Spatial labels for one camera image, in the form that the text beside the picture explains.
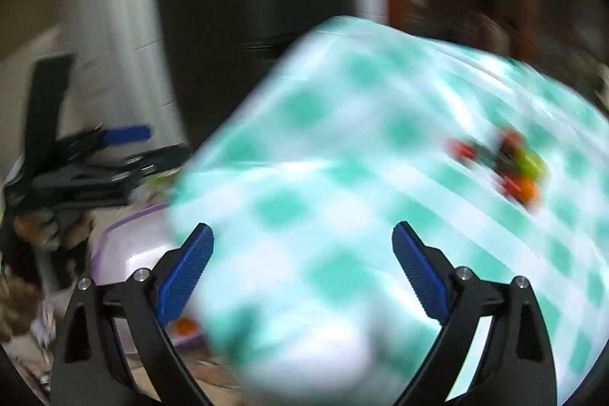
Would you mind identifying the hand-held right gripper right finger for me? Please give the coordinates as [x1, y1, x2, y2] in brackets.
[391, 220, 557, 406]

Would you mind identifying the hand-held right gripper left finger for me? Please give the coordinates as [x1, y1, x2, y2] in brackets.
[50, 223, 215, 406]

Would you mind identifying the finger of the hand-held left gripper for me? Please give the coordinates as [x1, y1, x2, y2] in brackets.
[119, 143, 192, 175]
[62, 124, 153, 156]

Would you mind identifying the orange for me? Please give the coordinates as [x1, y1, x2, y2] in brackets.
[174, 318, 201, 338]
[514, 178, 540, 204]

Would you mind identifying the white box with purple rim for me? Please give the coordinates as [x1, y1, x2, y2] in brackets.
[88, 201, 210, 354]

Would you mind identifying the large red tomato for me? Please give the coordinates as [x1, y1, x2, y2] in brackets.
[497, 174, 521, 196]

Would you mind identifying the small red tomato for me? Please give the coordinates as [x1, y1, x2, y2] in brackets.
[448, 139, 477, 162]

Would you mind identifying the green apple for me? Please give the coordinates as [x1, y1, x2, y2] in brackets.
[516, 149, 547, 177]

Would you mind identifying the brown patterned clothing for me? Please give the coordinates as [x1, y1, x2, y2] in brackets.
[0, 277, 43, 340]

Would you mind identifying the green white checkered tablecloth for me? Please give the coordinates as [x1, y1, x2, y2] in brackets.
[169, 15, 609, 406]

